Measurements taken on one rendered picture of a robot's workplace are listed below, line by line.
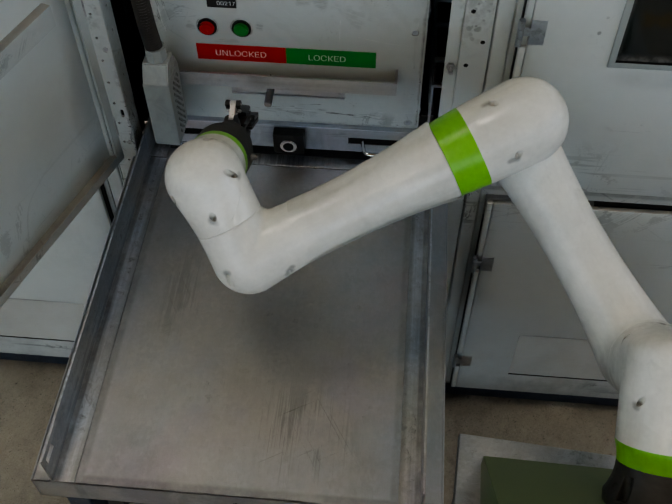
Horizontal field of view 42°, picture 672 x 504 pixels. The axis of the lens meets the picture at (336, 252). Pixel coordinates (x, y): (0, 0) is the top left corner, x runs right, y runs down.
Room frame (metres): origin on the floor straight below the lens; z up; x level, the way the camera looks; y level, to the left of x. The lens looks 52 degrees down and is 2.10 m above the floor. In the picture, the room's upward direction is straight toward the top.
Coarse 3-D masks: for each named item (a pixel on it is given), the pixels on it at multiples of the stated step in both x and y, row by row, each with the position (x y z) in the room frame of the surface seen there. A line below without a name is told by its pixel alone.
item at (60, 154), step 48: (0, 0) 1.11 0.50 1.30; (48, 0) 1.20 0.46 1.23; (0, 48) 1.07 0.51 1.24; (48, 48) 1.17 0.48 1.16; (0, 96) 1.05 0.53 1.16; (48, 96) 1.14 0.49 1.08; (0, 144) 1.02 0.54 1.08; (48, 144) 1.11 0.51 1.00; (96, 144) 1.21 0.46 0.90; (0, 192) 0.99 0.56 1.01; (48, 192) 1.07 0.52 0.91; (0, 240) 0.95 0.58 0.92; (48, 240) 1.00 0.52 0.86; (0, 288) 0.91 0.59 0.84
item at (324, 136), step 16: (192, 128) 1.24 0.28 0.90; (256, 128) 1.23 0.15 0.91; (272, 128) 1.23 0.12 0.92; (304, 128) 1.22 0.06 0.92; (320, 128) 1.22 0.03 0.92; (336, 128) 1.22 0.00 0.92; (352, 128) 1.22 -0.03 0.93; (368, 128) 1.22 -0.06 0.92; (384, 128) 1.22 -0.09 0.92; (400, 128) 1.22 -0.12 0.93; (256, 144) 1.23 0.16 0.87; (272, 144) 1.23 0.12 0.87; (320, 144) 1.22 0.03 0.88; (336, 144) 1.22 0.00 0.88; (352, 144) 1.21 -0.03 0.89; (368, 144) 1.21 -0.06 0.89; (384, 144) 1.21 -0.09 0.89
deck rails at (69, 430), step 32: (160, 160) 1.21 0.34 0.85; (128, 192) 1.08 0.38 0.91; (128, 224) 1.04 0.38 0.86; (416, 224) 1.04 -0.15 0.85; (128, 256) 0.97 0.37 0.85; (416, 256) 0.97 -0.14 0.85; (96, 288) 0.85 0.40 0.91; (128, 288) 0.90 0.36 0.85; (416, 288) 0.90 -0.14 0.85; (96, 320) 0.82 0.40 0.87; (416, 320) 0.83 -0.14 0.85; (96, 352) 0.77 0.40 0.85; (416, 352) 0.77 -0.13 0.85; (64, 384) 0.67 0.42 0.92; (96, 384) 0.71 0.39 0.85; (416, 384) 0.71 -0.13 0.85; (64, 416) 0.64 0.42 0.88; (416, 416) 0.65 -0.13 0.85; (64, 448) 0.60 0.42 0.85; (416, 448) 0.59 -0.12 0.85; (64, 480) 0.54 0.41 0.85; (416, 480) 0.54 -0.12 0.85
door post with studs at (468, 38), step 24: (456, 0) 1.17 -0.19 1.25; (480, 0) 1.17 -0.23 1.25; (456, 24) 1.17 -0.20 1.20; (480, 24) 1.17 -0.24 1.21; (456, 48) 1.17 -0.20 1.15; (480, 48) 1.17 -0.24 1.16; (456, 72) 1.17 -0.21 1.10; (480, 72) 1.16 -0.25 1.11; (456, 96) 1.17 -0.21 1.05; (456, 216) 1.16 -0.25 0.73
